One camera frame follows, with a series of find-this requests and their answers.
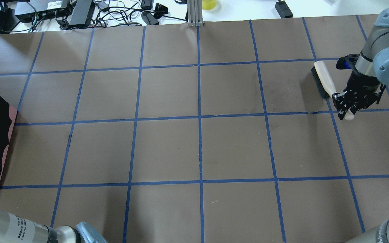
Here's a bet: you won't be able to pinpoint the black power adapter brick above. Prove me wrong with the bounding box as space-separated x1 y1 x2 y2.
69 0 95 29

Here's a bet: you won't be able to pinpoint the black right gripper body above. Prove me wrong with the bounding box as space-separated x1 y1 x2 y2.
331 54 387 115

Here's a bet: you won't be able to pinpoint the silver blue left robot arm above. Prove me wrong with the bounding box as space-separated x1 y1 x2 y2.
0 210 107 243

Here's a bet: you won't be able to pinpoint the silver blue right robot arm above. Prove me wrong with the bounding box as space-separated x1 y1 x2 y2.
332 9 389 120

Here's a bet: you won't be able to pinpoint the aluminium frame post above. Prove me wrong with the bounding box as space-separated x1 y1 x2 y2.
187 0 204 27

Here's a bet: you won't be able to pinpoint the beige hand brush black bristles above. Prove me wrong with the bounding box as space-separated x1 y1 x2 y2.
311 60 355 120

